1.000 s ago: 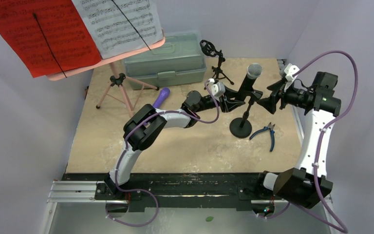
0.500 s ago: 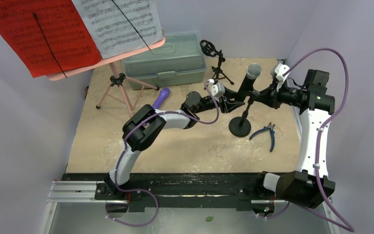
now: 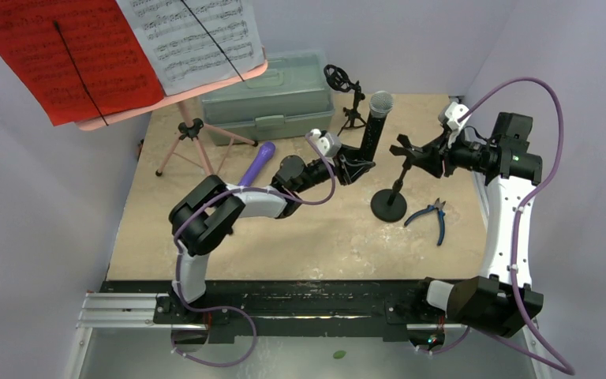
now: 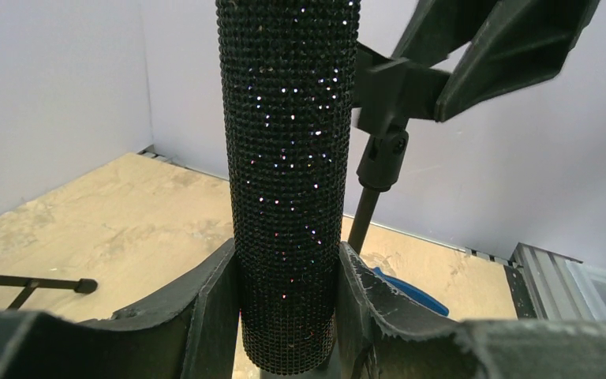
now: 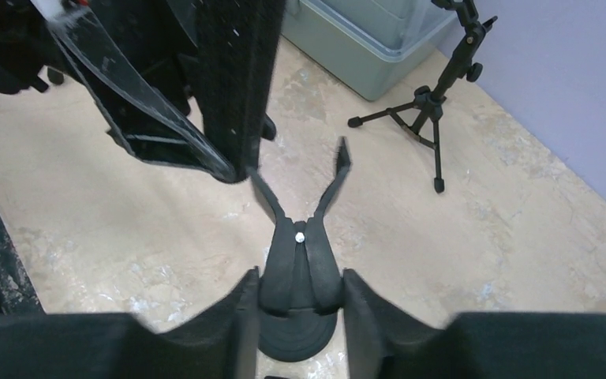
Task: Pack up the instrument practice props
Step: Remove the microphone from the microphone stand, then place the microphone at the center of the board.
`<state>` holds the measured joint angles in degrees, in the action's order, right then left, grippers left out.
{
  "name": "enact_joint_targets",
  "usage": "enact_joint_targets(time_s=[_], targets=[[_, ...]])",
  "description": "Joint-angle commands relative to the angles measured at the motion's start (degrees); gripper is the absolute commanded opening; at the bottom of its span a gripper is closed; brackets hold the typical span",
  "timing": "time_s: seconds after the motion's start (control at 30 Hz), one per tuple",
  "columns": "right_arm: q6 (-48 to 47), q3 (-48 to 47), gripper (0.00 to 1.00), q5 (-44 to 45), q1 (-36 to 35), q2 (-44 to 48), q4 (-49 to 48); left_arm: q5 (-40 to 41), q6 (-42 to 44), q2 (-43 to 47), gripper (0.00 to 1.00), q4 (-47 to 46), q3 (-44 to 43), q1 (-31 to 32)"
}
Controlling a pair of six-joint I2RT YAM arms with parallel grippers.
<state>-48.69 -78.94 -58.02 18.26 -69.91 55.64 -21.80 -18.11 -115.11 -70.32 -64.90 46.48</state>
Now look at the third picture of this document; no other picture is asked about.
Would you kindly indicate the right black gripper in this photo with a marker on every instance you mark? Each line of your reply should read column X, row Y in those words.
column 435, row 157

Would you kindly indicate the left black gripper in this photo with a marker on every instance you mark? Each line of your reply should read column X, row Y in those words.
column 350, row 171

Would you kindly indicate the black desktop mic stand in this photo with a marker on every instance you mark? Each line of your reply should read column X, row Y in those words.
column 389, row 205

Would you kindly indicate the black silver microphone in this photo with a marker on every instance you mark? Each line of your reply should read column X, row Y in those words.
column 380, row 105

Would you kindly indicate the purple toy microphone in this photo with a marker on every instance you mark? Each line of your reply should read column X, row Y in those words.
column 263, row 156

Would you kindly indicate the pink music stand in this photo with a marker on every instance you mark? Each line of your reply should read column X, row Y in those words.
column 179, row 101

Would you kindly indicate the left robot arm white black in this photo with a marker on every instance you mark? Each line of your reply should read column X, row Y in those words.
column 207, row 214

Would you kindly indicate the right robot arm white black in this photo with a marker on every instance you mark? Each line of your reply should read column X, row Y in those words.
column 499, row 299

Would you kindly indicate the green plastic storage box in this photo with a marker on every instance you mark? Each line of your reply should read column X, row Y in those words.
column 289, row 99

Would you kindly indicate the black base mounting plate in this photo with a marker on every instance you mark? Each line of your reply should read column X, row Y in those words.
column 411, row 291

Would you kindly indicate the white sheet music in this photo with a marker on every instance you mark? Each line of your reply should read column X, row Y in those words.
column 193, row 43

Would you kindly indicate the red sheet music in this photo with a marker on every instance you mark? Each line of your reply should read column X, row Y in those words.
column 79, row 59

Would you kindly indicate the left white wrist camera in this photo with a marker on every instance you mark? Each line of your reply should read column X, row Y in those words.
column 326, row 143

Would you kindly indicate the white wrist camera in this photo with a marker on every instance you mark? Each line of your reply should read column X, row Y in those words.
column 326, row 143
column 451, row 120

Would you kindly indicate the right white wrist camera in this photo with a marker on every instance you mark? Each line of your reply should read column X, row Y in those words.
column 451, row 120

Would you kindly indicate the aluminium frame rail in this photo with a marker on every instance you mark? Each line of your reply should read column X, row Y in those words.
column 293, row 314

